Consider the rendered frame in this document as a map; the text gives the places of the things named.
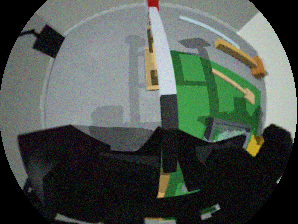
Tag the green flat mat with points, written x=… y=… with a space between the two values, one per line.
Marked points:
x=201 y=95

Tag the orange mallet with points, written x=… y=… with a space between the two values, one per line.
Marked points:
x=164 y=180
x=256 y=64

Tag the red putter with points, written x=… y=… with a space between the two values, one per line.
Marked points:
x=168 y=89

